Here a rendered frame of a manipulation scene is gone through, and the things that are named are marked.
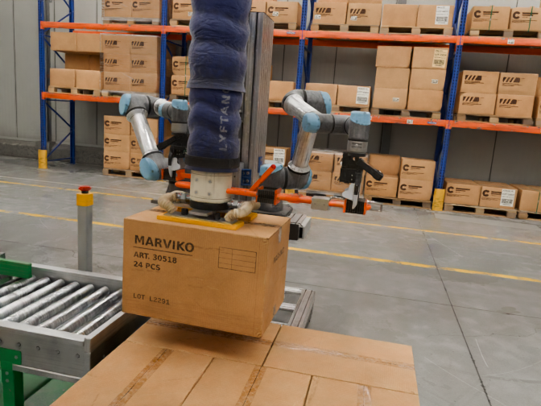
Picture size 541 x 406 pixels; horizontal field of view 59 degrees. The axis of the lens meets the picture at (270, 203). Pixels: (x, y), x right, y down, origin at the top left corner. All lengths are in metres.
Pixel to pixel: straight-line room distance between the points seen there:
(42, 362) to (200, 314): 0.69
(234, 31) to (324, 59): 8.54
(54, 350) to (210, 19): 1.44
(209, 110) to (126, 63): 8.38
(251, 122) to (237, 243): 0.97
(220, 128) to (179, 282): 0.62
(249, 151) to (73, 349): 1.28
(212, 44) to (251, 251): 0.79
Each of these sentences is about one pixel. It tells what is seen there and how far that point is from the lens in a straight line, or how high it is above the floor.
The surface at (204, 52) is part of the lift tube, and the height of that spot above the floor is 1.73.
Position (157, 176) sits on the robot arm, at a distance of 2.47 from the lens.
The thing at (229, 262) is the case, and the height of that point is 0.96.
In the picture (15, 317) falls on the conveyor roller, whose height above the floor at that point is 0.54.
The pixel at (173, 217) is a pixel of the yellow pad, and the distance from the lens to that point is 1.93.
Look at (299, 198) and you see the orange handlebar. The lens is 1.87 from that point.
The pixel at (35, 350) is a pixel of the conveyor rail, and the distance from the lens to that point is 2.24.
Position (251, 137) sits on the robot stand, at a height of 1.39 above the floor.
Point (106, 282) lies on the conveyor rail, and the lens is 2.74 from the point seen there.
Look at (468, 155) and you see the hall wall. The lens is 10.43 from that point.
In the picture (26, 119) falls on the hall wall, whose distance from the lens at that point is 13.28.
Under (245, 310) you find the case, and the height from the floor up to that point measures 0.78.
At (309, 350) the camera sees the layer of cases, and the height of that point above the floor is 0.54.
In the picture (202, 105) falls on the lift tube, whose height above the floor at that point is 1.54.
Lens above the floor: 1.53
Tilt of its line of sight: 11 degrees down
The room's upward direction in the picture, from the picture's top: 4 degrees clockwise
